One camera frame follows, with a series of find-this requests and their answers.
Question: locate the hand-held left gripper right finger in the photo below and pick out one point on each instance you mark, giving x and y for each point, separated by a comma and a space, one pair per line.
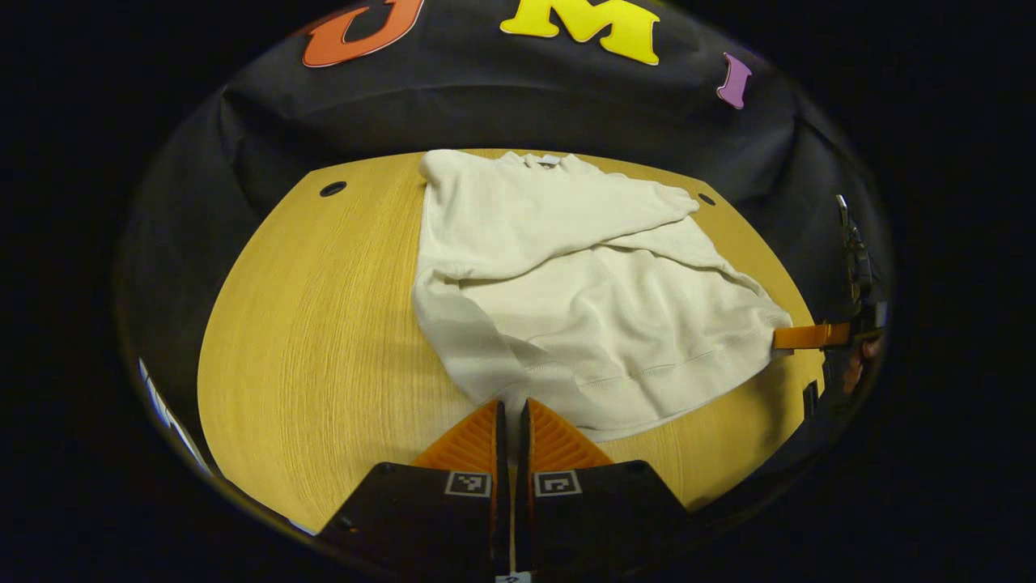
524, 502

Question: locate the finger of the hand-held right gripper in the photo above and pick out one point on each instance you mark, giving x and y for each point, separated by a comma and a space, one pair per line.
809, 336

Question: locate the black backdrop cloth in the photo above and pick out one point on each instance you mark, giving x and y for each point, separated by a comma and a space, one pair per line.
486, 105

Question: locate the cream sweatshirt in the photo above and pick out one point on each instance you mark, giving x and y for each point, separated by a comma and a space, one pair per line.
583, 316

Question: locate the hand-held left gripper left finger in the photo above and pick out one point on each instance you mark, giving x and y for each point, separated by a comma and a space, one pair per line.
501, 494

